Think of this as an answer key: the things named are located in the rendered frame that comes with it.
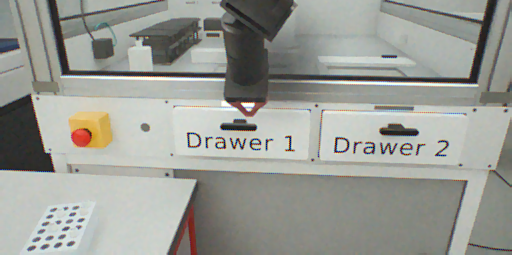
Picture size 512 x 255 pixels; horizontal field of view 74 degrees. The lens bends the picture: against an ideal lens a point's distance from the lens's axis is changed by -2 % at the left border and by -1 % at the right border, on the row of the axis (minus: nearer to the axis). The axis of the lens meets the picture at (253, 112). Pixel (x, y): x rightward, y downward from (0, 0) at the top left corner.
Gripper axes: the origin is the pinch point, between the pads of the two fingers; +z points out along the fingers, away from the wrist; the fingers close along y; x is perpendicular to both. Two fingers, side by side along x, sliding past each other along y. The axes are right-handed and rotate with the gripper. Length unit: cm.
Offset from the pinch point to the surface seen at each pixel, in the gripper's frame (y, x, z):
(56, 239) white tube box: -23.4, 29.9, 5.1
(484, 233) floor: 16, -110, 129
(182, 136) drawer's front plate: 1.2, 15.3, 13.7
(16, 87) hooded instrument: 32, 82, 36
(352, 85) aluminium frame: 8.7, -20.0, 4.6
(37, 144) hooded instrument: 23, 85, 60
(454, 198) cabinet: -5, -46, 28
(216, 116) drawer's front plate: 3.9, 7.6, 9.6
